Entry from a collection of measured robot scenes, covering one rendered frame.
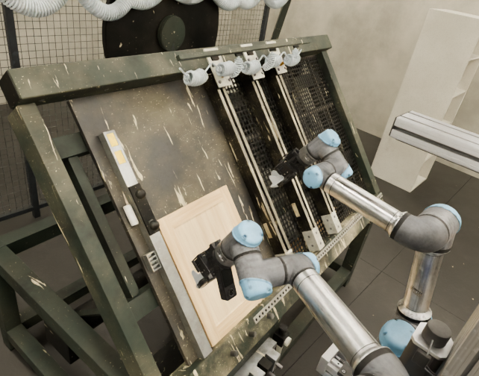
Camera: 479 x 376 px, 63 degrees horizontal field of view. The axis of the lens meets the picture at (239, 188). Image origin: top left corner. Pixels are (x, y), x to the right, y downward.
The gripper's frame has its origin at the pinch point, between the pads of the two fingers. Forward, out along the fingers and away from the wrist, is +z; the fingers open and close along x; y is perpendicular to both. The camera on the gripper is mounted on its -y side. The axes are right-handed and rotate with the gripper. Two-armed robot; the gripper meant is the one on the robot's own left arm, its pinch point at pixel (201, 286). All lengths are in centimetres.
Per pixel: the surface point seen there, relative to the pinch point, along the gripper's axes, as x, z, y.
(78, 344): 21, 71, 13
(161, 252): -7.1, 22.8, 21.3
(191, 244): -23.4, 27.3, 20.1
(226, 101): -70, 5, 71
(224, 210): -48, 26, 27
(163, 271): -5.7, 26.2, 15.1
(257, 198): -70, 26, 26
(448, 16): -413, -20, 107
